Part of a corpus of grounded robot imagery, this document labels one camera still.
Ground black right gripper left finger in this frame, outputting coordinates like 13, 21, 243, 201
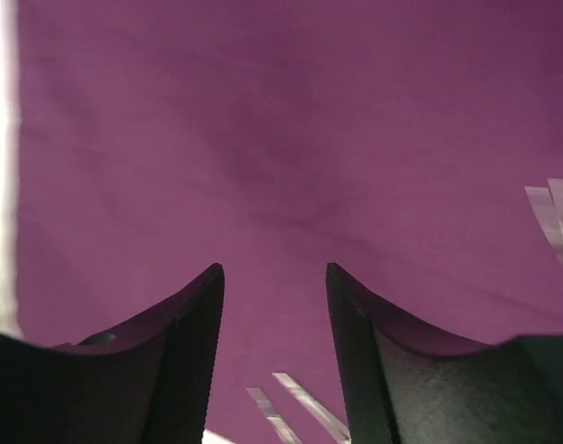
0, 264, 225, 444

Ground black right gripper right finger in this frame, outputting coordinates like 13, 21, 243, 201
325, 264, 563, 443

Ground steel tweezers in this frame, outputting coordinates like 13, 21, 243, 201
246, 372, 352, 444
524, 179, 563, 267

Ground purple cloth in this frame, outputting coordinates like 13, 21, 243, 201
17, 1, 563, 443

